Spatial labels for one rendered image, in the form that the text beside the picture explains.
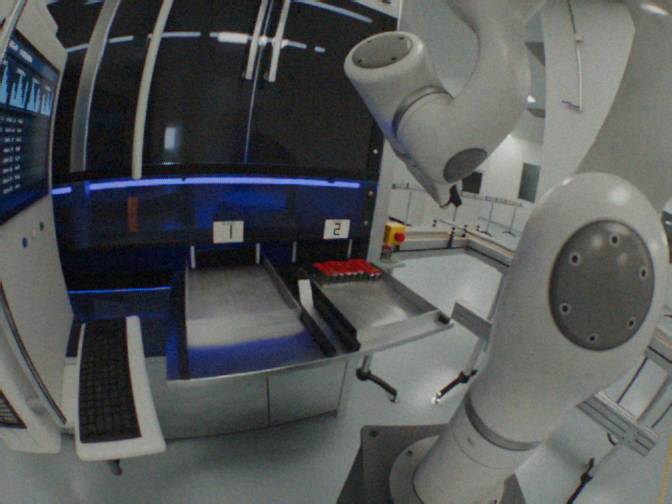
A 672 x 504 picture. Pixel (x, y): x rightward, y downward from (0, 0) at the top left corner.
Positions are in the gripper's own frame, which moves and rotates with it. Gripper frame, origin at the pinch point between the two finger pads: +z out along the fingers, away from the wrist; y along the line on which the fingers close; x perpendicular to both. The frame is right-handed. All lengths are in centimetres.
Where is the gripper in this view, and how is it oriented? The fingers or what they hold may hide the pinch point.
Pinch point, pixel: (440, 192)
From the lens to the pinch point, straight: 52.6
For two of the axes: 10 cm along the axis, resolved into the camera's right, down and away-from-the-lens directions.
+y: 4.5, 7.6, -4.7
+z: 4.6, 2.5, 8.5
